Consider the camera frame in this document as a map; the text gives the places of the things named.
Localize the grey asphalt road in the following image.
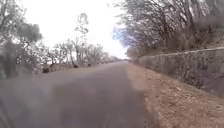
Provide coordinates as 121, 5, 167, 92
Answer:
0, 59, 148, 128

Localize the row of bare trees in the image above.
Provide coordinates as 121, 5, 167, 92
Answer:
111, 0, 224, 60
0, 0, 115, 80

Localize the leaf-strewn dirt verge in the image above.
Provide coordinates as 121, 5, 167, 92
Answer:
125, 62, 224, 128

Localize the rough stone wall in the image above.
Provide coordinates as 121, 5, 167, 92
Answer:
131, 46, 224, 98

